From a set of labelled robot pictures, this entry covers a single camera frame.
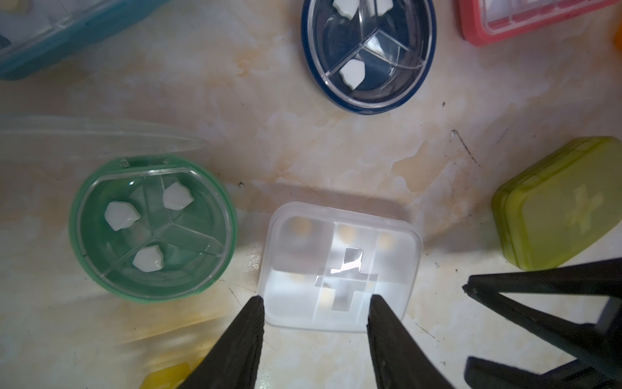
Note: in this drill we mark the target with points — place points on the navy round pillbox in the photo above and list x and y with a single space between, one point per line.
369 57

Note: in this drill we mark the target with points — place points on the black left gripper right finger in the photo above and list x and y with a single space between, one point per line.
397 359

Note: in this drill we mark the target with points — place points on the yellow small pillbox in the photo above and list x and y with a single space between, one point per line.
171 377

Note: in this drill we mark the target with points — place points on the teal rectangular pillbox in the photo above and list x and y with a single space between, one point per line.
38 34

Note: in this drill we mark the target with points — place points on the pink rectangular pillbox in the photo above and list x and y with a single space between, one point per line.
485 22

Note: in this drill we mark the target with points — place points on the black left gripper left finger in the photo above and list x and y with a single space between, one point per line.
233 362

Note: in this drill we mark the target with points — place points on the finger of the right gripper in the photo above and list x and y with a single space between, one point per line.
480 373
597 345

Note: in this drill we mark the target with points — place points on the green round pillbox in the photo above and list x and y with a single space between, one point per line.
148 225

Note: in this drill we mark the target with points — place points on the white square pillbox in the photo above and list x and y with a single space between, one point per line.
322 265

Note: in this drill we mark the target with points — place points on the lime green square pillbox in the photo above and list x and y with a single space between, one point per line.
561 205

